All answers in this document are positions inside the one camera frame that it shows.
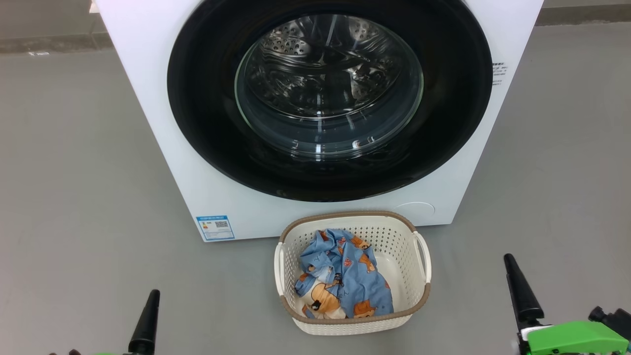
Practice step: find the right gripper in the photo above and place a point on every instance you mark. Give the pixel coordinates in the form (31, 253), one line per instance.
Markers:
(572, 340)

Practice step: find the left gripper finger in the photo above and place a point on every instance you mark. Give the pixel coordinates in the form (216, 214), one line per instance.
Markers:
(145, 325)

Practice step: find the blue bear print garment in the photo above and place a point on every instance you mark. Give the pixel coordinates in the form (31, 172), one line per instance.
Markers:
(355, 281)

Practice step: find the black round glass washer door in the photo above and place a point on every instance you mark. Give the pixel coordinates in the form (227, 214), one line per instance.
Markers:
(197, 98)

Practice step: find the white front-load washing machine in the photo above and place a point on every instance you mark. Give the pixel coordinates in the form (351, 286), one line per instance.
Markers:
(162, 148)

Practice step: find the blue energy label sticker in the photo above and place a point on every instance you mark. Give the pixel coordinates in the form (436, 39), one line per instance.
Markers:
(215, 228)

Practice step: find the cream perforated laundry basket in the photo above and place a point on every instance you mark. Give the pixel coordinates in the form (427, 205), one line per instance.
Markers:
(394, 236)

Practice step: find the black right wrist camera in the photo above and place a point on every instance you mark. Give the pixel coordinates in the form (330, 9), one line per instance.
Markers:
(616, 319)

